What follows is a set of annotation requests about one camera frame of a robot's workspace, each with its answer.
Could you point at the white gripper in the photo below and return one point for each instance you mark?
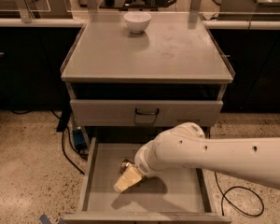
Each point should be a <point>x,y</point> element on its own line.
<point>142,163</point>

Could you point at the orange can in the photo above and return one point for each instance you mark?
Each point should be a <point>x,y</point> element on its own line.
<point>125,165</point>

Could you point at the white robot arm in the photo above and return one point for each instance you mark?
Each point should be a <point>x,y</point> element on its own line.
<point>185,146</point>

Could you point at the grey open middle drawer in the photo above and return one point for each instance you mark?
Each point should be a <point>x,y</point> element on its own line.
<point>177,196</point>

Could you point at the grey top drawer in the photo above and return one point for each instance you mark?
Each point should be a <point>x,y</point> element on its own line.
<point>121,112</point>

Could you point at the grey drawer cabinet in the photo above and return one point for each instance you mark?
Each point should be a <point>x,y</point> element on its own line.
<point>174,59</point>

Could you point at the blue power box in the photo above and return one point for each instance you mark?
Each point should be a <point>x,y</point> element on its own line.
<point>78,139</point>

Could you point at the blue tape piece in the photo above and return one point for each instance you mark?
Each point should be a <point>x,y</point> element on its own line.
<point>44,219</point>

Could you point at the white ceramic bowl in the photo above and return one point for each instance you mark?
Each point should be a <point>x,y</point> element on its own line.
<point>137,21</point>

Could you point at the black drawer handle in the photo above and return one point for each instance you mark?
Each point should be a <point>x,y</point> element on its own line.
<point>140,113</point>

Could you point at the white horizontal rail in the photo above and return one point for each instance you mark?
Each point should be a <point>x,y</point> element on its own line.
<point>229,25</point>

